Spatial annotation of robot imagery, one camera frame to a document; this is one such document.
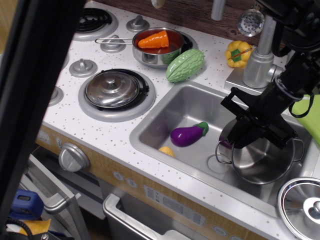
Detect silver oven door handle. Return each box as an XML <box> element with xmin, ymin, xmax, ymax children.
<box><xmin>19</xmin><ymin>154</ymin><xmax>81</xmax><ymax>216</ymax></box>

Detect hanging steel strainer ladle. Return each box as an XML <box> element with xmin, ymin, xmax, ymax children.
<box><xmin>237</xmin><ymin>8</ymin><xmax>265</xmax><ymax>37</ymax></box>

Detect black coil burner back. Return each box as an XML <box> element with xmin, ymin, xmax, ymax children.
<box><xmin>72</xmin><ymin>7</ymin><xmax>119</xmax><ymax>42</ymax></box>

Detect yellow toy bell pepper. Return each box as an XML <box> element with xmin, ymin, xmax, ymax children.
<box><xmin>225</xmin><ymin>40</ymin><xmax>254</xmax><ymax>69</ymax></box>

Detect silver dishwasher door handle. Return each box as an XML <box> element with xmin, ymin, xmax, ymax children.
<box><xmin>102</xmin><ymin>193</ymin><xmax>189</xmax><ymax>240</ymax></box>

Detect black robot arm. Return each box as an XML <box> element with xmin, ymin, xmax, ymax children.
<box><xmin>221</xmin><ymin>0</ymin><xmax>320</xmax><ymax>149</ymax></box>

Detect hanging silver utensil handle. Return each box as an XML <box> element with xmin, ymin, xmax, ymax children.
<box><xmin>211</xmin><ymin>0</ymin><xmax>226</xmax><ymax>21</ymax></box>

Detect steel lid bottom right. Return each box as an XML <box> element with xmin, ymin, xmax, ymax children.
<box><xmin>277</xmin><ymin>177</ymin><xmax>320</xmax><ymax>240</ymax></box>

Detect steel lid on burner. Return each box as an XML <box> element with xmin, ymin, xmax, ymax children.
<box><xmin>85</xmin><ymin>71</ymin><xmax>140</xmax><ymax>108</ymax></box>

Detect large steel pot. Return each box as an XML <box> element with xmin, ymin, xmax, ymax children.
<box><xmin>215</xmin><ymin>120</ymin><xmax>305</xmax><ymax>185</ymax></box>

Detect orange toy carrot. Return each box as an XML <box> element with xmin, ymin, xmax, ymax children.
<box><xmin>138</xmin><ymin>30</ymin><xmax>169</xmax><ymax>49</ymax></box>

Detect blue clamp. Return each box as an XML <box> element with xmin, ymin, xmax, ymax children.
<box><xmin>8</xmin><ymin>189</ymin><xmax>44</xmax><ymax>220</ymax></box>

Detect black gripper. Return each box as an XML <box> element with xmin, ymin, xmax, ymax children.
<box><xmin>221</xmin><ymin>77</ymin><xmax>298</xmax><ymax>149</ymax></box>

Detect silver stove knob centre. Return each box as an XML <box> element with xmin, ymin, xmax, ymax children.
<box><xmin>100</xmin><ymin>34</ymin><xmax>126</xmax><ymax>54</ymax></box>

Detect silver stove knob left-middle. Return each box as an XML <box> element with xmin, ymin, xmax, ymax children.
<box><xmin>69</xmin><ymin>58</ymin><xmax>98</xmax><ymax>78</ymax></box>

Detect black burner front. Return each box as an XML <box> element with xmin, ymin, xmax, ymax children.
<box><xmin>78</xmin><ymin>68</ymin><xmax>156</xmax><ymax>123</ymax></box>

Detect black foreground pole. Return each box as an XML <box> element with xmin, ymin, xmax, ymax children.
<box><xmin>0</xmin><ymin>0</ymin><xmax>85</xmax><ymax>226</ymax></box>

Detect silver stove knob front-left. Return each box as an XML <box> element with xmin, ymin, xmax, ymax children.
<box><xmin>48</xmin><ymin>86</ymin><xmax>64</xmax><ymax>107</ymax></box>

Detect silver stove knob top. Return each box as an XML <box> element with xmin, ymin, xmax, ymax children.
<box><xmin>126</xmin><ymin>15</ymin><xmax>150</xmax><ymax>33</ymax></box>

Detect yellow toy corn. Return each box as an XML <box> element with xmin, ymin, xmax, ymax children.
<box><xmin>158</xmin><ymin>146</ymin><xmax>176</xmax><ymax>158</ymax></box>

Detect grey sink basin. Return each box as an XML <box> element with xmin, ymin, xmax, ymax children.
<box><xmin>129</xmin><ymin>82</ymin><xmax>320</xmax><ymax>217</ymax></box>

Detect purple toy eggplant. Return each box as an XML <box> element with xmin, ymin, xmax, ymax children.
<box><xmin>170</xmin><ymin>122</ymin><xmax>209</xmax><ymax>147</ymax></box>

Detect small steel saucepan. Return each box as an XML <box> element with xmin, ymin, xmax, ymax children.
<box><xmin>95</xmin><ymin>27</ymin><xmax>185</xmax><ymax>68</ymax></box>

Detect green toy bitter gourd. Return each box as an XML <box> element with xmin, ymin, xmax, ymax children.
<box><xmin>166</xmin><ymin>49</ymin><xmax>205</xmax><ymax>83</ymax></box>

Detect green cutting board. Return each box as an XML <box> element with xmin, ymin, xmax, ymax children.
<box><xmin>292</xmin><ymin>95</ymin><xmax>320</xmax><ymax>144</ymax></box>

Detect silver toy faucet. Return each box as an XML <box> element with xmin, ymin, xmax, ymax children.
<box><xmin>224</xmin><ymin>15</ymin><xmax>283</xmax><ymax>95</ymax></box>

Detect silver oven dial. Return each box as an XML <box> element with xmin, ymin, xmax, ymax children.
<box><xmin>58</xmin><ymin>142</ymin><xmax>91</xmax><ymax>173</ymax></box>

